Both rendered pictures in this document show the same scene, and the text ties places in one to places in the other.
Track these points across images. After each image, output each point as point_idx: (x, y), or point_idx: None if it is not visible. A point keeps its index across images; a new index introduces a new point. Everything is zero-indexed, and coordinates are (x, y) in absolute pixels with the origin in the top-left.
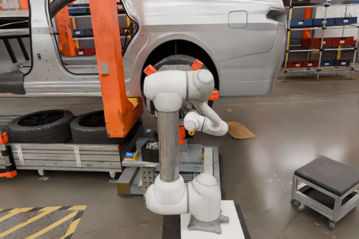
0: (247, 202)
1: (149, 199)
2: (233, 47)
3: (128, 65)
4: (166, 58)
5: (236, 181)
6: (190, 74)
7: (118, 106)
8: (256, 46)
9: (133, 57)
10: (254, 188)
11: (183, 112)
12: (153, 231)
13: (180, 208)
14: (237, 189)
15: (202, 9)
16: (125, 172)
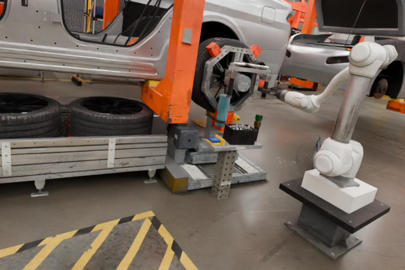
0: (285, 179)
1: (335, 161)
2: (260, 40)
3: (160, 40)
4: (225, 39)
5: (259, 165)
6: (384, 48)
7: (189, 85)
8: (276, 43)
9: (167, 32)
10: (276, 169)
11: (267, 93)
12: (248, 216)
13: (349, 167)
14: (267, 171)
15: None
16: (170, 167)
